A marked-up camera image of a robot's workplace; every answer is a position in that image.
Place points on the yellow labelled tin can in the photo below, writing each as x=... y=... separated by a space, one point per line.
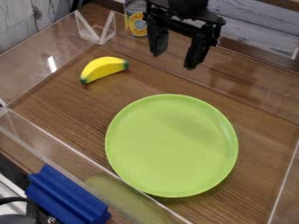
x=133 y=12

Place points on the blue plastic clamp block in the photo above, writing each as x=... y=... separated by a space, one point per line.
x=69 y=203

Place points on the green plate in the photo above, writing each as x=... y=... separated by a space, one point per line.
x=171 y=145

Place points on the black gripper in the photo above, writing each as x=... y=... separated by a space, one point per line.
x=183 y=9

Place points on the yellow toy banana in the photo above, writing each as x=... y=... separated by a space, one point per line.
x=101 y=67

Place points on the clear acrylic enclosure wall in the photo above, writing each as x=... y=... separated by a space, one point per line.
x=53 y=120

